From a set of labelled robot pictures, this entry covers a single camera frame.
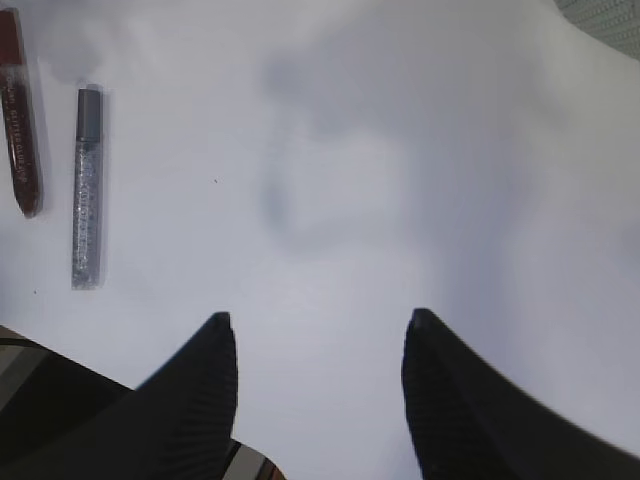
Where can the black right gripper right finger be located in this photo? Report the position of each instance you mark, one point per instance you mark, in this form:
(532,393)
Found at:
(467,421)

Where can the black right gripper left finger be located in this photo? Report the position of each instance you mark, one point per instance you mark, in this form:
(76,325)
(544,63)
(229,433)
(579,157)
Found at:
(176,425)

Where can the silver glitter pen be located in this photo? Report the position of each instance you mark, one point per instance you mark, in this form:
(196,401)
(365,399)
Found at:
(87,189)

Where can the red glitter pen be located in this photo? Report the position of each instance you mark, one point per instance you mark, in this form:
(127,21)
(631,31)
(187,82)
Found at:
(17,114)

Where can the green woven plastic basket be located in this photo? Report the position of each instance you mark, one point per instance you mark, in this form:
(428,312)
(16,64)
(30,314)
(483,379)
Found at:
(615,23)

